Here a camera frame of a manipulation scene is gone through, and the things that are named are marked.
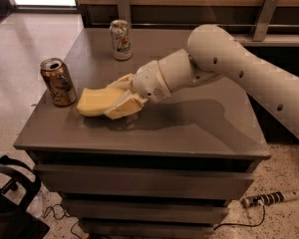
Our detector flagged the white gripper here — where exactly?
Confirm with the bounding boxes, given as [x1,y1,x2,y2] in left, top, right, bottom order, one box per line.
[103,61,171,120]

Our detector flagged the yellow sponge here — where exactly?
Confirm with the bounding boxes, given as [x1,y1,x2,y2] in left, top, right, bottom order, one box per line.
[77,88,125,117]

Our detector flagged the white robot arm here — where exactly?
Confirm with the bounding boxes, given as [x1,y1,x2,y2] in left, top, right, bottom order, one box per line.
[104,25,299,139]

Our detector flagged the white 7up can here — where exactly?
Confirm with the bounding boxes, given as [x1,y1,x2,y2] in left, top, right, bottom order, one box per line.
[110,20,132,61]

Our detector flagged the orange soda can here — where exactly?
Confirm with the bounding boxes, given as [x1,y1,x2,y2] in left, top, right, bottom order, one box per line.
[40,58,77,107]

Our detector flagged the grey drawer cabinet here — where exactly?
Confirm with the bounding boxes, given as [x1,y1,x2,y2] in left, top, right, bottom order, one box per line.
[13,28,272,239]

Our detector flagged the black office chair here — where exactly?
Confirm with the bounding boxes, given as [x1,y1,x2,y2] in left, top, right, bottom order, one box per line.
[0,153,50,239]

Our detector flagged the white power strip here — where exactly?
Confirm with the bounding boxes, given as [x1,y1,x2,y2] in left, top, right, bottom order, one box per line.
[240,190,299,208]

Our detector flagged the left metal bracket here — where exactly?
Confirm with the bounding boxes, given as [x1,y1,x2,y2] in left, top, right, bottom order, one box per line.
[117,0,132,25]

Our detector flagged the metal bracket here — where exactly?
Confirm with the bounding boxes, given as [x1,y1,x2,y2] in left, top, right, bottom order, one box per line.
[251,0,279,42]
[117,0,132,25]

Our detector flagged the black power cable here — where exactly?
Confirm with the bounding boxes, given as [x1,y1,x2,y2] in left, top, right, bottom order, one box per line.
[212,204,267,231]

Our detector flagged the right metal bracket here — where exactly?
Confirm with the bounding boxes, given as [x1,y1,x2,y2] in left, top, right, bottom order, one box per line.
[251,0,279,42]

